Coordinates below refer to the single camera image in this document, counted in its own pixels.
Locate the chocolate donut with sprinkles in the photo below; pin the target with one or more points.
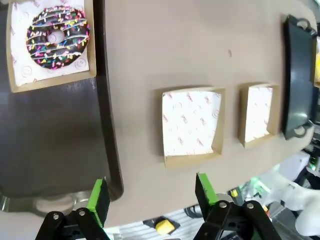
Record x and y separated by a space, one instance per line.
37 47

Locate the control unit with green light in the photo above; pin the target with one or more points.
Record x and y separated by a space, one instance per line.
313 160

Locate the white liner paper red print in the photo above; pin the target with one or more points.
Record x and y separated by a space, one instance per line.
190 125
258 115
20 70

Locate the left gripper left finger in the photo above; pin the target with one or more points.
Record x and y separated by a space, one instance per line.
100 200

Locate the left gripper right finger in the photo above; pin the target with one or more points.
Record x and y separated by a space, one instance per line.
206 197

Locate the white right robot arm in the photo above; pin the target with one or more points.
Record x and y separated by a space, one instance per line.
300 200

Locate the yellow donut with sprinkles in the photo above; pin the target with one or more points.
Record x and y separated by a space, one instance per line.
318 67

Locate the yellow button on black base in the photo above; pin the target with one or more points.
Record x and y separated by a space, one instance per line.
163 226

